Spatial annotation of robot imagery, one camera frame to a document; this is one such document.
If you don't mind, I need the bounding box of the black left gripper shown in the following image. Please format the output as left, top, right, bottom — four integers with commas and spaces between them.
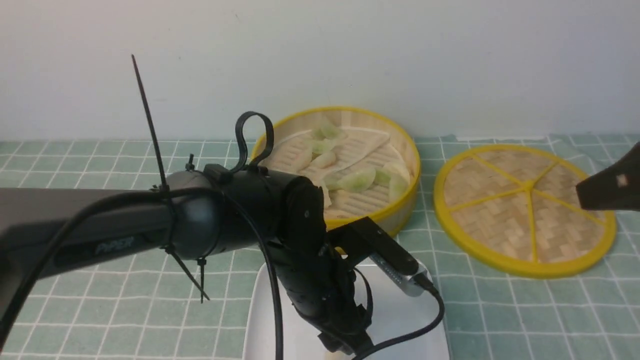
270, 243, 374, 354

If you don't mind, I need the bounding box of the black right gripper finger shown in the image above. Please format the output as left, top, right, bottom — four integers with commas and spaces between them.
575, 143, 640, 212

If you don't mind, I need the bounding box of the large green dumpling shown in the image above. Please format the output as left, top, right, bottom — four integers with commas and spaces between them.
337, 167, 377, 193

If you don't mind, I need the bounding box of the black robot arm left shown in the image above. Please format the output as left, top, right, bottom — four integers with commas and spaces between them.
1, 165, 373, 357

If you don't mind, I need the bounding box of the white square plate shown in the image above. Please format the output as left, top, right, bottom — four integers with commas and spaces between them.
242, 262, 451, 360

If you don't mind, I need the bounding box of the round woven steamer lid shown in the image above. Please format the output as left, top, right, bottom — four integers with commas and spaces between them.
433, 144, 617, 279

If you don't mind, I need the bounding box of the small green dumpling middle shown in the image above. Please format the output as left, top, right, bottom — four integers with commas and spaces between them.
374, 168, 393, 187

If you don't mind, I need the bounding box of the white dumpling centre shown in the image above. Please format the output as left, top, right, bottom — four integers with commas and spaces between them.
310, 151, 338, 169

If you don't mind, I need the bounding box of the white dumpling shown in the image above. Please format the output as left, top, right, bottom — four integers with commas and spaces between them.
290, 148, 313, 173
310, 151, 338, 169

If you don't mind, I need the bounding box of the green dumpling right edge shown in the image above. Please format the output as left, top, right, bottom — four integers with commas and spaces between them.
388, 174, 409, 203

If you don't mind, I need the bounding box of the round bamboo steamer basket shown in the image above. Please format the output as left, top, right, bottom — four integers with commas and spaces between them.
272, 106, 421, 236

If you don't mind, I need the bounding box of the white dumpling left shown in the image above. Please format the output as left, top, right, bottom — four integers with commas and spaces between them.
290, 148, 313, 173

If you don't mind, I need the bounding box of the green checkered tablecloth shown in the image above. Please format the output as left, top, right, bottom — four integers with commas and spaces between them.
0, 136, 640, 360

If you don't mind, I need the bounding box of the white dumpling right edge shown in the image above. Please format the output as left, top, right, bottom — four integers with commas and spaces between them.
382, 161, 412, 183

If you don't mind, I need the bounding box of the pale green dumpling upper middle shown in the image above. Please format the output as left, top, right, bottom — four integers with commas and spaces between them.
310, 139, 337, 156

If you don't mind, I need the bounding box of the black zip tie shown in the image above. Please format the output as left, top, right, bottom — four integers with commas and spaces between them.
130, 54, 210, 303

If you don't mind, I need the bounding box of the green dumpling at back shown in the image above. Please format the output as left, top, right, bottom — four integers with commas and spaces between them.
311, 119, 347, 141

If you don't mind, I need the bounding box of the black cable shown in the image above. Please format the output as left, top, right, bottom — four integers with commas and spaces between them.
0, 187, 446, 360

